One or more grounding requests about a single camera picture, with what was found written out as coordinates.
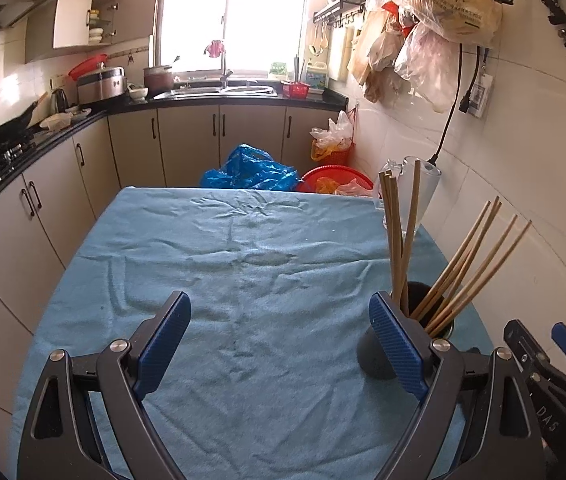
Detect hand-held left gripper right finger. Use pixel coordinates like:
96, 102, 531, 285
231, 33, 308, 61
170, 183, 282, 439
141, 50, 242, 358
368, 291, 548, 480

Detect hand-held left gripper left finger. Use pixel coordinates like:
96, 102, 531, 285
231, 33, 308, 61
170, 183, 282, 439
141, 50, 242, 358
17, 290, 194, 480

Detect dark grey utensil holder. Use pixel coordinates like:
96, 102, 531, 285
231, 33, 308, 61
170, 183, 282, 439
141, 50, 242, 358
357, 281, 456, 382

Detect set of wooden chopsticks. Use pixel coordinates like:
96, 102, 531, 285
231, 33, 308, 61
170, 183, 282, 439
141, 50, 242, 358
378, 159, 534, 338

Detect blue table cloth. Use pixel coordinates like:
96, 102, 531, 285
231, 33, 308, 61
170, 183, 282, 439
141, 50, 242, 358
12, 186, 496, 480

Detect clear glass cup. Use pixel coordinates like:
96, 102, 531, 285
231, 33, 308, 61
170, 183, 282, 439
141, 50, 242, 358
374, 155, 444, 237

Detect large red basin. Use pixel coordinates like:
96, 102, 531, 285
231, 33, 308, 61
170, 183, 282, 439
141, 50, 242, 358
295, 164, 382, 198

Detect blue plastic bag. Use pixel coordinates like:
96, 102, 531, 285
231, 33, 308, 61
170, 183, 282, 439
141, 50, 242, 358
199, 143, 300, 192

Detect beige base cabinets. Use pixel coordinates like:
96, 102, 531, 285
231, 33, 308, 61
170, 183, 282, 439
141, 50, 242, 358
0, 104, 354, 431

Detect red waste bin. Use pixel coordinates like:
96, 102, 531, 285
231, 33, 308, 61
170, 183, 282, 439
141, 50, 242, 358
309, 110, 357, 167

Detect black kitchen countertop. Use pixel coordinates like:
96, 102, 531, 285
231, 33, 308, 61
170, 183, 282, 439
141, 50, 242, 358
0, 87, 350, 221

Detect gas stove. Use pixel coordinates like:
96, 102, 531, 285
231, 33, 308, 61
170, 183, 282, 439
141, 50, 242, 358
0, 135, 38, 177

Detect white dish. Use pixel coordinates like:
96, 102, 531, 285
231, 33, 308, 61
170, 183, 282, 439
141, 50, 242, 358
39, 112, 72, 131

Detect white badge card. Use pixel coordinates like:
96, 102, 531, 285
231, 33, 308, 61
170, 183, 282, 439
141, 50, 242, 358
465, 46, 494, 119

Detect black wok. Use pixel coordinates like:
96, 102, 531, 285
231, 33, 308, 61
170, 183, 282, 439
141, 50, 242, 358
0, 101, 40, 147

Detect brown cooking pot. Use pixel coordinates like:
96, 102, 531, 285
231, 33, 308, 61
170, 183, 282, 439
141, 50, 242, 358
142, 64, 176, 95

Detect steel rice cooker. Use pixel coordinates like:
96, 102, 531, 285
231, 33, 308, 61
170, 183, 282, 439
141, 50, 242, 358
76, 66, 128, 107

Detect steel double sink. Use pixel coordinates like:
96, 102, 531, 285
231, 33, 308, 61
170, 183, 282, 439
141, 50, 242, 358
152, 84, 280, 101

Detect steel faucet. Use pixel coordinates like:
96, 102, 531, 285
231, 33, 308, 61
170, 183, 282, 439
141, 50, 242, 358
219, 42, 234, 90

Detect white detergent bottle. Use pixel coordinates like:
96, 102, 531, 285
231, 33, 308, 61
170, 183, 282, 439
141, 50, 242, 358
307, 61, 330, 95

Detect small red basin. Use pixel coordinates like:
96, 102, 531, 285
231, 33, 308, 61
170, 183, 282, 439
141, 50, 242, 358
68, 53, 110, 82

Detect cluster of clear plastic bags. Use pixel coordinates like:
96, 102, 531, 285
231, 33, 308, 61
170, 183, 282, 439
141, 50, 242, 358
347, 0, 458, 114

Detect white cutting board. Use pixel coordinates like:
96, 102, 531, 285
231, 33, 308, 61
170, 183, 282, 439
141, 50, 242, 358
329, 26, 350, 82

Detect large printed plastic bag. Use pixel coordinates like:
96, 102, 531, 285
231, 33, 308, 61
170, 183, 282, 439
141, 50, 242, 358
403, 0, 504, 47

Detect kitchen window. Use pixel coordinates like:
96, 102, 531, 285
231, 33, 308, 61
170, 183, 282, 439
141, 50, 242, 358
155, 0, 338, 81

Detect black cable with plug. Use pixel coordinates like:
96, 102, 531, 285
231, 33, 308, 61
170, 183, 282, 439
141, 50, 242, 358
424, 42, 466, 167

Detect beige wall cabinet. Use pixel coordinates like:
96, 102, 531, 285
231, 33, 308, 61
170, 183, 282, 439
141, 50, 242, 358
24, 0, 160, 64

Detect black wall shelf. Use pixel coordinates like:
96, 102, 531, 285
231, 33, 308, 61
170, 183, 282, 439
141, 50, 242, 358
312, 0, 386, 30

